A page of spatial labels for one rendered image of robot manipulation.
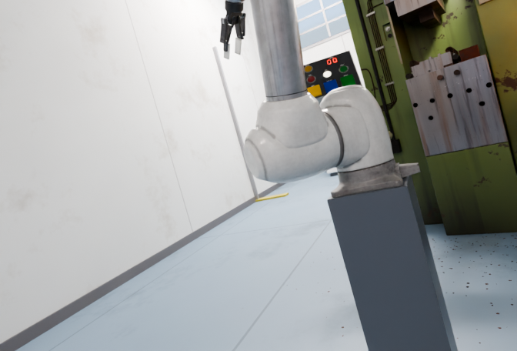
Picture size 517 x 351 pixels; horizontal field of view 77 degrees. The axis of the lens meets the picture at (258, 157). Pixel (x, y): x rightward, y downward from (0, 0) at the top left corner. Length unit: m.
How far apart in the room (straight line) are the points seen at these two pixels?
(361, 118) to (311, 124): 0.16
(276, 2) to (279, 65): 0.13
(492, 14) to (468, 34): 0.36
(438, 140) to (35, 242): 2.61
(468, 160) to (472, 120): 0.21
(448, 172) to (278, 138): 1.46
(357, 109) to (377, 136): 0.09
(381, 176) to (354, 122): 0.15
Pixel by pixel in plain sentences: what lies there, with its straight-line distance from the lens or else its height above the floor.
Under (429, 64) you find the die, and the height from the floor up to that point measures 0.96.
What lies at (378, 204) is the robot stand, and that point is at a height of 0.57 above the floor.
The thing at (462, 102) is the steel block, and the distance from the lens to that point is 2.02.
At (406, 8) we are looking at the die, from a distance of 2.16.
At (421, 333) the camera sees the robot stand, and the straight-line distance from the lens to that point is 1.01.
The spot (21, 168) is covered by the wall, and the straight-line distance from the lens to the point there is 2.76.
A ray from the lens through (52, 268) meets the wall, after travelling 2.78.
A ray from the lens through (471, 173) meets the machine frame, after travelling 2.08.
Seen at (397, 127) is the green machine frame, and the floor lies 0.66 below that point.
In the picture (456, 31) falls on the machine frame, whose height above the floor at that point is 1.14.
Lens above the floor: 0.79
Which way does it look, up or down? 2 degrees down
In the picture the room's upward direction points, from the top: 16 degrees counter-clockwise
